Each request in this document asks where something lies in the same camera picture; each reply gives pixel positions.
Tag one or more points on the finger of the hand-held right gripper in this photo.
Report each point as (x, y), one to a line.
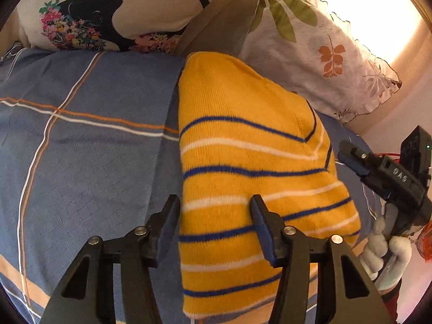
(352, 157)

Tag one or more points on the cushion with silhouette print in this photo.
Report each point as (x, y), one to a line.
(135, 0)

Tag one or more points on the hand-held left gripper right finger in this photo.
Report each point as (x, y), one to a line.
(263, 236)

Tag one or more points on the orange red bag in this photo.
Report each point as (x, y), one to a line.
(423, 246)

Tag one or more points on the person's right forearm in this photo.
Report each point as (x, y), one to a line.
(393, 300)

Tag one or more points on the person's right hand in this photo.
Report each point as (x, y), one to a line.
(400, 256)

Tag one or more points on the white leaf print pillow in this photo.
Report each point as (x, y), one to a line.
(303, 64)

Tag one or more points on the blue plaid bed sheet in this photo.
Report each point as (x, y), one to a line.
(84, 162)

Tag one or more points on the beige headboard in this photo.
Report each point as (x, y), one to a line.
(219, 30)

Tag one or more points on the yellow striped sweater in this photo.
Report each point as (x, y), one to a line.
(243, 108)

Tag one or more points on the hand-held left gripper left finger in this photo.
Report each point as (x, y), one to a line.
(168, 226)

